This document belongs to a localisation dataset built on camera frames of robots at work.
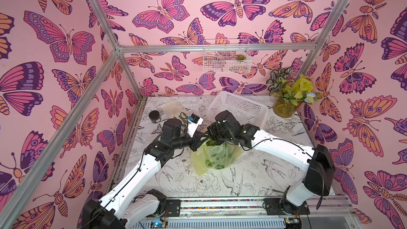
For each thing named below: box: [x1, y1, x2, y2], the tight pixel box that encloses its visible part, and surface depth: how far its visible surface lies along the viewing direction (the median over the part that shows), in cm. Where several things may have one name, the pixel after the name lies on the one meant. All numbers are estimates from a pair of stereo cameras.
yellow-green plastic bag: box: [190, 138, 244, 176], surface depth 77 cm
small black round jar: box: [148, 110, 161, 124], surface depth 106 cm
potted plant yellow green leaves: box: [266, 66, 324, 118], surface depth 98 cm
